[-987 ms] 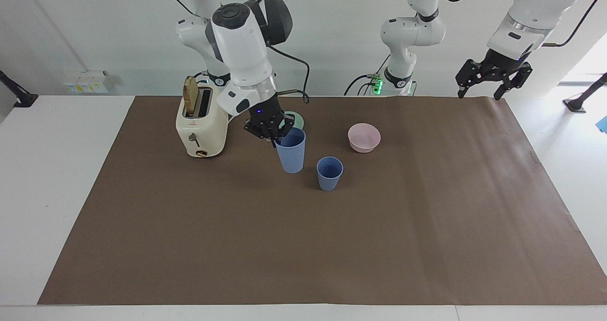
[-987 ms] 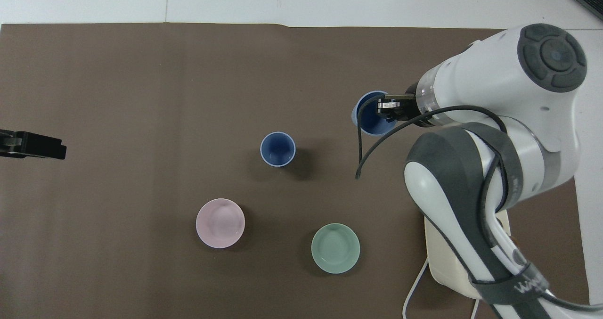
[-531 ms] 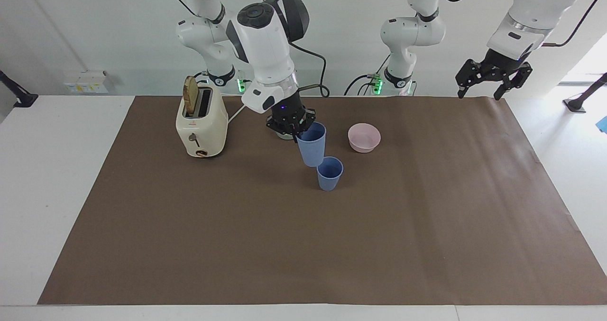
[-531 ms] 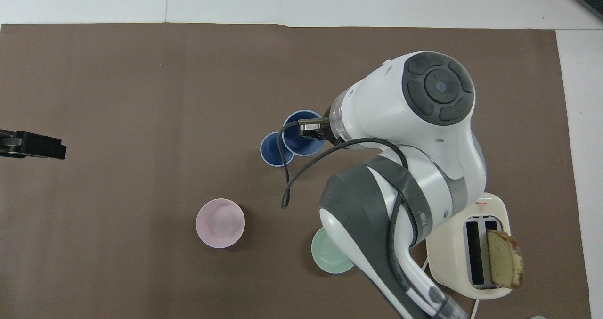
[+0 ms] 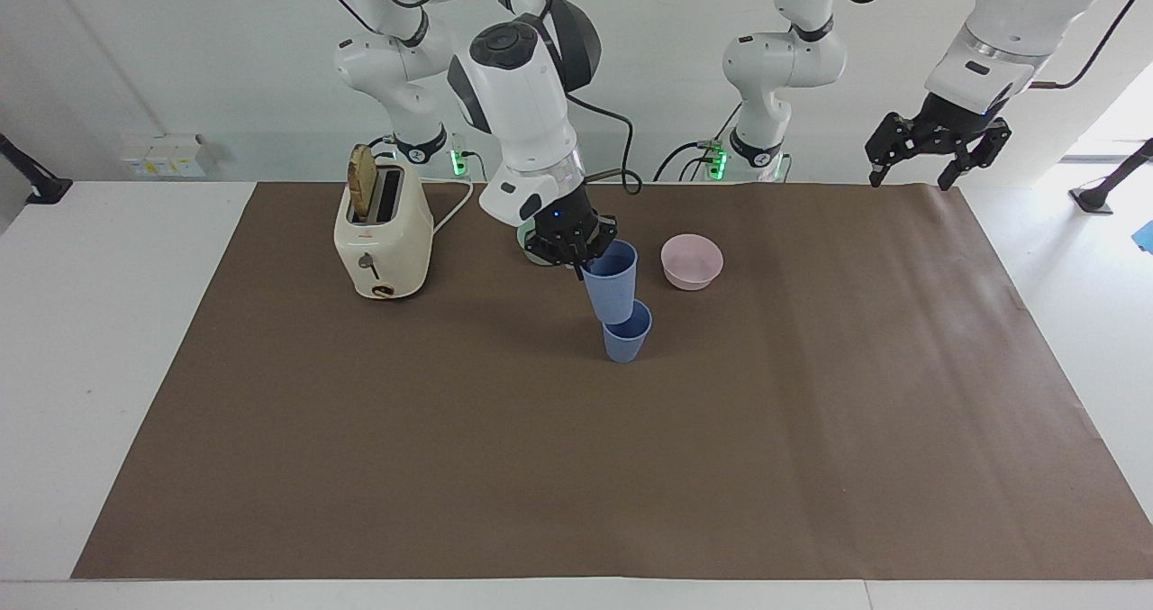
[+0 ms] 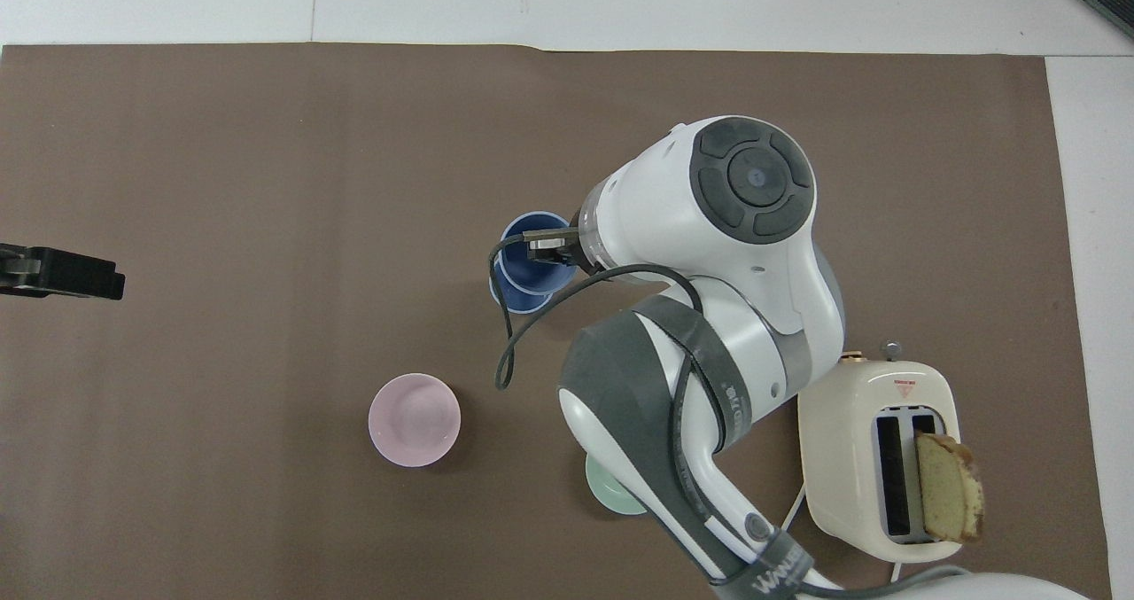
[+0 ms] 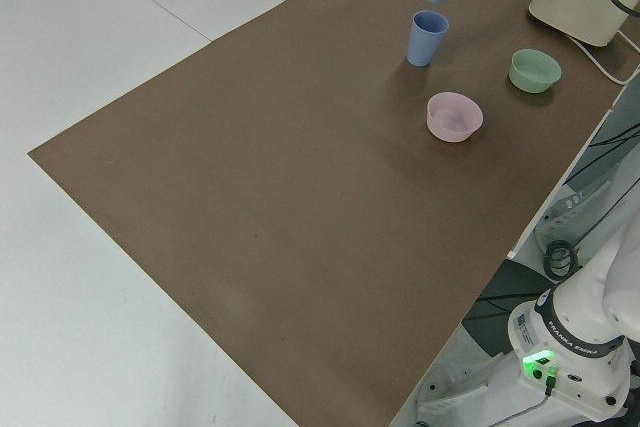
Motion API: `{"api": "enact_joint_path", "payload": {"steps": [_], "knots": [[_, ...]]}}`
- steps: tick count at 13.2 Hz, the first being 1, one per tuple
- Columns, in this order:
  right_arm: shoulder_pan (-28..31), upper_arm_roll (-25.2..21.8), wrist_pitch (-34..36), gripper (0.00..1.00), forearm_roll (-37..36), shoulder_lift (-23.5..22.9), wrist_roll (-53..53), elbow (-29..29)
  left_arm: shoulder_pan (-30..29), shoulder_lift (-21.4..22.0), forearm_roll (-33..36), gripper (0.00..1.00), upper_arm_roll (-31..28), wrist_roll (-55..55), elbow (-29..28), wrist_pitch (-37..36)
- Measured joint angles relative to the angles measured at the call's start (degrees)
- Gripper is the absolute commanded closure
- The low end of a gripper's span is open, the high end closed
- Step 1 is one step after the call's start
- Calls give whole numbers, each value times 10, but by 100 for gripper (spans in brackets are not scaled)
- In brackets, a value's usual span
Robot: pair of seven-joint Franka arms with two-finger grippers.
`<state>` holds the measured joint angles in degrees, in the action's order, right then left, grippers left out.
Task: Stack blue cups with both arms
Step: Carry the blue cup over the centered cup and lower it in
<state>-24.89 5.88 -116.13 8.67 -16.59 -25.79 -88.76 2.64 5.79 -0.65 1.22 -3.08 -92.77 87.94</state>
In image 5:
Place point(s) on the cream toaster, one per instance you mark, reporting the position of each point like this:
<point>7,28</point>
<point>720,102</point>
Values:
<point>383,250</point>

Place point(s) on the white wall box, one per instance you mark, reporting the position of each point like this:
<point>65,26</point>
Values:
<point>167,155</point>

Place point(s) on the toasted bread slice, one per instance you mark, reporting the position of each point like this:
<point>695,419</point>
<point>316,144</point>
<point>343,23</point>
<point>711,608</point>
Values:
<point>363,182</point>

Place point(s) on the blue plastic cup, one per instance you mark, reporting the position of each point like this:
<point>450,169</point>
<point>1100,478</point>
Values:
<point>625,340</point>
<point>612,284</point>

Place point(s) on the black stand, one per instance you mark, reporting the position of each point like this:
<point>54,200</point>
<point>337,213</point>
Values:
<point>1112,182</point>
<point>27,176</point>

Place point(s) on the pink bowl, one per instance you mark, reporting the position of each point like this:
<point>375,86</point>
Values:
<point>692,263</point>

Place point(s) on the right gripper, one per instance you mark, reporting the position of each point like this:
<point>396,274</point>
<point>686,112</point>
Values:
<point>563,213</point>

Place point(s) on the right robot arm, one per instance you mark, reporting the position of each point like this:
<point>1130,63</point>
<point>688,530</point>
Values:
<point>527,96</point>

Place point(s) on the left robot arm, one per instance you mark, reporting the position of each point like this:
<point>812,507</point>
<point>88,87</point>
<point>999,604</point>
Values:
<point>779,60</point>

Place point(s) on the blue flat object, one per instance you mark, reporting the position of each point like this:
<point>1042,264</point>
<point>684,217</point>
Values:
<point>1147,236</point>

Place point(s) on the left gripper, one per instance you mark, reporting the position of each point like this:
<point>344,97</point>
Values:
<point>957,114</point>

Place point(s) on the light green bowl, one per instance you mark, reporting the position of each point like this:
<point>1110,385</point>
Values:
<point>526,245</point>

